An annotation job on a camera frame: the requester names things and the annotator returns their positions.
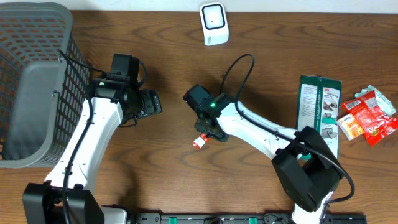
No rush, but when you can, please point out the red packet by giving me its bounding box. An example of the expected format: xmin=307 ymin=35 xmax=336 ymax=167
xmin=192 ymin=133 xmax=210 ymax=149

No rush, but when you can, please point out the white barcode scanner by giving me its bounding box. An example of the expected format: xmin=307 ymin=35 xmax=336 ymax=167
xmin=199 ymin=2 xmax=229 ymax=46

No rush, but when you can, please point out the light green wipes pack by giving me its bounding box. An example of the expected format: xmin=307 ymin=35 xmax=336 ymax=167
xmin=354 ymin=85 xmax=397 ymax=116

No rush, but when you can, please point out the red snack bag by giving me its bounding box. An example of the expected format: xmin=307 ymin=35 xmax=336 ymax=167
xmin=341 ymin=90 xmax=397 ymax=146

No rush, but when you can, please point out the dark green packet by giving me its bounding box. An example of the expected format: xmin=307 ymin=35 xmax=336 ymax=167
xmin=296 ymin=75 xmax=342 ymax=157

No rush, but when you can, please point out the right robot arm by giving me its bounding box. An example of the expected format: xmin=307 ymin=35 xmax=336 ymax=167
xmin=184 ymin=90 xmax=346 ymax=223

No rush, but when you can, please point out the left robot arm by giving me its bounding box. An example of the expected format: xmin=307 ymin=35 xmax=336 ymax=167
xmin=22 ymin=78 xmax=162 ymax=223

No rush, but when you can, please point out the orange tissue pack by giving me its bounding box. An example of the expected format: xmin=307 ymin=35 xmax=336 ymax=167
xmin=337 ymin=114 xmax=364 ymax=141

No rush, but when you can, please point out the grey plastic mesh basket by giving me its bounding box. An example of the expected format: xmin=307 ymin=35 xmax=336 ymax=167
xmin=1 ymin=2 xmax=90 ymax=169

